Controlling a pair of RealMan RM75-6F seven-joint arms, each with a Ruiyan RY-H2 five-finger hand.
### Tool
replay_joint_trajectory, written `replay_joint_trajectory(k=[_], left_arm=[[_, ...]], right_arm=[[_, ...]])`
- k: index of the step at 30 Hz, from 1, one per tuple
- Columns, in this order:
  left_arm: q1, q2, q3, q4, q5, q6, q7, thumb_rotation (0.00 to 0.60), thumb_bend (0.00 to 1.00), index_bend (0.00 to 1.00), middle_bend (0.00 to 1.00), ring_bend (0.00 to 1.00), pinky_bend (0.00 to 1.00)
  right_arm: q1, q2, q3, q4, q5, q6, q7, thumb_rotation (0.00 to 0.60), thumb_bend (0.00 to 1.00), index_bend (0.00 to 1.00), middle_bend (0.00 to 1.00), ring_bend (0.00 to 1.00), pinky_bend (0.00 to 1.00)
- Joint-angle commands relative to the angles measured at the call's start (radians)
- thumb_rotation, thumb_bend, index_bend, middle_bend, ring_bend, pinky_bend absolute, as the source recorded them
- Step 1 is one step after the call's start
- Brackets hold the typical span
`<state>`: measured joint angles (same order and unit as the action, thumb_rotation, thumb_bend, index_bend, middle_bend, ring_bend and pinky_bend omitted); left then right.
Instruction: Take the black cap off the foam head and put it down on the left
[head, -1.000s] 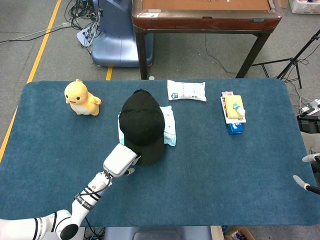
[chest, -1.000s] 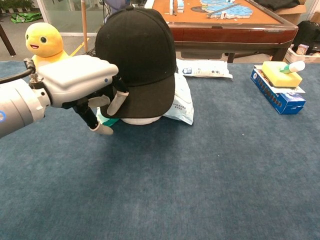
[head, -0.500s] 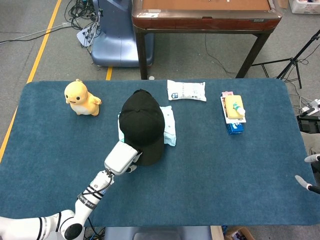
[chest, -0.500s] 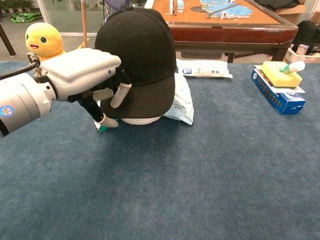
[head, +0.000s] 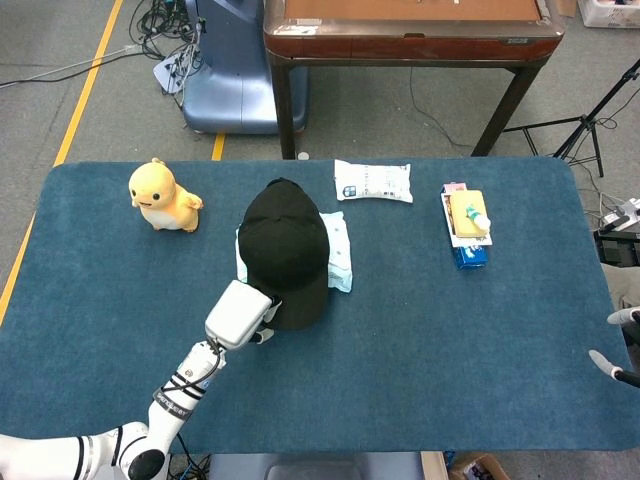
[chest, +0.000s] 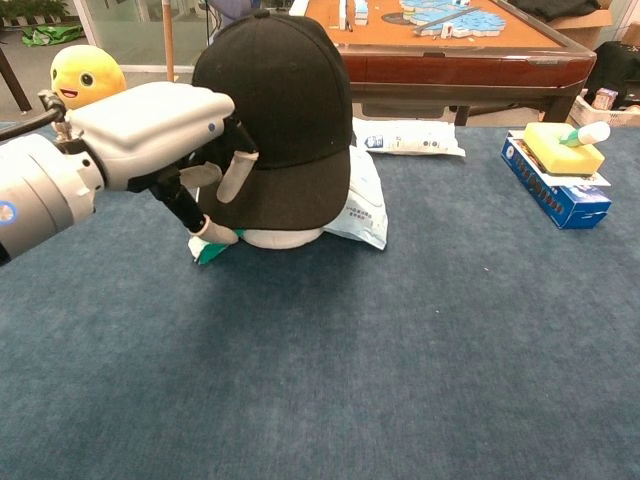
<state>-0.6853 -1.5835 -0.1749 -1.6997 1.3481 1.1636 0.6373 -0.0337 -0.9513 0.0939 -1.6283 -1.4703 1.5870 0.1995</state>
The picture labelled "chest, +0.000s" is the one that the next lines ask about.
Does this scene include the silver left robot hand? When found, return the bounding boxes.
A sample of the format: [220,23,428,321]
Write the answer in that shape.
[64,81,260,246]

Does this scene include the black baseball cap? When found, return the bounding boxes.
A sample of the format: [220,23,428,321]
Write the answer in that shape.
[192,9,354,232]

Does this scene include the yellow plush dinosaur toy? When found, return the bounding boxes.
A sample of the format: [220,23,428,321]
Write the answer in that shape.
[49,44,127,111]

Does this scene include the white foam mannequin head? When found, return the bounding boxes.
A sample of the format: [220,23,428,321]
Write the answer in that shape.
[239,227,326,252]

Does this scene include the wooden pole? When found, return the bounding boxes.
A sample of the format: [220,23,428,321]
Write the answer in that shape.
[162,0,176,84]

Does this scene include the green bag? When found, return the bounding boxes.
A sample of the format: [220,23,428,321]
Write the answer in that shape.
[20,23,86,49]

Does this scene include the green wet wipes pack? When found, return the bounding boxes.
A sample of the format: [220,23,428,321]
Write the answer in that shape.
[188,227,246,265]

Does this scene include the dark table leg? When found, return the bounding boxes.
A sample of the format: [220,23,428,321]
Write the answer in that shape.
[0,47,34,114]

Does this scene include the blue-grey machine base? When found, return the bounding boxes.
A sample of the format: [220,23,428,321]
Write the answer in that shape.
[207,0,266,32]

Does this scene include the green potted plants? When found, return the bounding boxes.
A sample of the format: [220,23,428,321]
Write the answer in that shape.
[0,0,71,26]

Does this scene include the light blue wet wipes pack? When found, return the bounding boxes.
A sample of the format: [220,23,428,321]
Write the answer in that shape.
[322,144,390,251]

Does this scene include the upright white mahjong tiles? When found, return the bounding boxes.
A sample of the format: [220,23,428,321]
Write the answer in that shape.
[338,0,372,30]

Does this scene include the white printed tissue packet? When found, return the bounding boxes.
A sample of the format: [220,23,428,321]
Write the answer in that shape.
[352,118,466,159]

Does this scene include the blue felt table cover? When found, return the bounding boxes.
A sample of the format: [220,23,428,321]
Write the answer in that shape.
[0,122,640,480]

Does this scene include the brown mahjong table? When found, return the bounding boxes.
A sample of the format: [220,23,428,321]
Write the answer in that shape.
[289,0,599,127]

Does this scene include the blue mahjong tile cluster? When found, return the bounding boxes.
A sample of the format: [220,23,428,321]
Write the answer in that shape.
[399,0,506,39]

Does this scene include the yellow sponge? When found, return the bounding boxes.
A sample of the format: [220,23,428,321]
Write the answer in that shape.
[523,122,606,176]

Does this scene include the black folded cloth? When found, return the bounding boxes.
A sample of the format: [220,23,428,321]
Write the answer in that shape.
[509,0,601,22]

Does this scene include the blue cardboard box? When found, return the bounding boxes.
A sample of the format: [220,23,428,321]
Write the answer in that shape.
[500,130,613,230]

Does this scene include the small white green-labelled bottle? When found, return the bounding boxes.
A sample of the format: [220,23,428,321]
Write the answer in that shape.
[558,121,612,149]

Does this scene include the open cardboard carton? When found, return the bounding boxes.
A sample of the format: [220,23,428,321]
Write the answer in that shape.
[539,7,614,51]

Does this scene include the white plastic basket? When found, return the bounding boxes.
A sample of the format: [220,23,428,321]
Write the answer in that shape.
[569,94,640,129]

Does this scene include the black bag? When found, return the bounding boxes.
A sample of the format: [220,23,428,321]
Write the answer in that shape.
[584,40,640,109]

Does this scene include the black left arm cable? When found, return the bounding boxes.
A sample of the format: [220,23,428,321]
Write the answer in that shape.
[0,88,69,144]

